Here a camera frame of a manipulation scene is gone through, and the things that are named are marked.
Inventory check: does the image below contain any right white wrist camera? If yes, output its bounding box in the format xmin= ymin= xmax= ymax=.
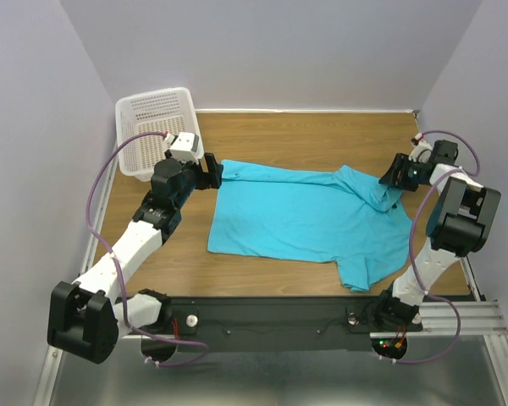
xmin=409 ymin=133 xmax=433 ymax=163

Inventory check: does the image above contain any white plastic perforated basket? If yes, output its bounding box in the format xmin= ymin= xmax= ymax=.
xmin=115 ymin=87 xmax=201 ymax=182

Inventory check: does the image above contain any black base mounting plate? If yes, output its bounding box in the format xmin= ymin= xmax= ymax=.
xmin=142 ymin=294 xmax=422 ymax=352

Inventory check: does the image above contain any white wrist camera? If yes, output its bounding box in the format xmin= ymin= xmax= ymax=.
xmin=165 ymin=132 xmax=204 ymax=163
xmin=409 ymin=133 xmax=433 ymax=163

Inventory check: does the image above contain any aluminium frame rail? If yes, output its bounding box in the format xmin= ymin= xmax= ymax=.
xmin=32 ymin=140 xmax=119 ymax=405

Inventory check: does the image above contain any turquoise t shirt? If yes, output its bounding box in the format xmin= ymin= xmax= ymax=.
xmin=207 ymin=160 xmax=411 ymax=292

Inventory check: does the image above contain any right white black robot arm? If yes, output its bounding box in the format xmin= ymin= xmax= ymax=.
xmin=373 ymin=133 xmax=501 ymax=328

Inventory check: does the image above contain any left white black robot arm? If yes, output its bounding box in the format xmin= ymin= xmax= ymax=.
xmin=47 ymin=153 xmax=224 ymax=364

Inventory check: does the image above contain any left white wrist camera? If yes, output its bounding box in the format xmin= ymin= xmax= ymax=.
xmin=165 ymin=132 xmax=204 ymax=163

